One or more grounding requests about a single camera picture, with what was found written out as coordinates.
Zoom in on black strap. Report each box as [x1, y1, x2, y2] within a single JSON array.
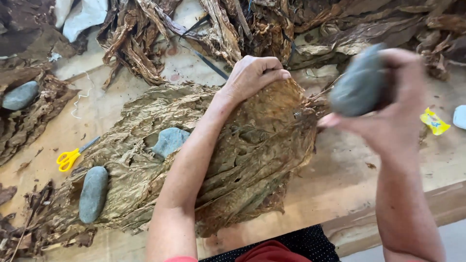
[[192, 50, 230, 81]]

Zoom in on dark tobacco leaf heap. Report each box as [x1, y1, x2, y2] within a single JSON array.
[[0, 0, 89, 70]]

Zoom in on person's right hand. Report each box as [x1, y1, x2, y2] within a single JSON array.
[[317, 47, 427, 158]]

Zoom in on yellow wrapper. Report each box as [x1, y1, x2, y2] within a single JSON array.
[[419, 107, 451, 136]]

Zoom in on white sack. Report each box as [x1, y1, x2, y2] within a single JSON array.
[[54, 0, 108, 43]]

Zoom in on black dotted garment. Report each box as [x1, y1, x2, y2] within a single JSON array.
[[198, 224, 341, 262]]

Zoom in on person's left hand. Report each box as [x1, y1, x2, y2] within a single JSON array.
[[218, 55, 292, 108]]

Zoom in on long grey stone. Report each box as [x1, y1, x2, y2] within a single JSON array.
[[79, 166, 109, 224]]

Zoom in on heap of dried tobacco leaves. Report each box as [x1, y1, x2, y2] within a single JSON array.
[[96, 0, 466, 88]]

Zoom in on yellow scissors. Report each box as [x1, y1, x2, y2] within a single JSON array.
[[56, 136, 101, 172]]

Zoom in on flattened dark tobacco leaf pile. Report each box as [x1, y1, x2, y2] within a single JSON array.
[[0, 65, 80, 168]]

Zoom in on stack of brown tobacco leaves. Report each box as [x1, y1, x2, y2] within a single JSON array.
[[195, 77, 331, 238]]

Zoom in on stack of pale tobacco leaves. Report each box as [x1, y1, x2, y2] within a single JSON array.
[[25, 83, 227, 237]]

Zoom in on white object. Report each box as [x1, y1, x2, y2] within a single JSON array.
[[453, 105, 466, 130]]

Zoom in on white string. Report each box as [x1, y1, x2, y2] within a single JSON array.
[[71, 71, 95, 119]]

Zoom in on red cloth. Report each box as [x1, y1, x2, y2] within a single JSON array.
[[235, 240, 312, 262]]

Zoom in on tobacco leaf scraps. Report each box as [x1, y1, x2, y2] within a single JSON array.
[[0, 180, 98, 262]]

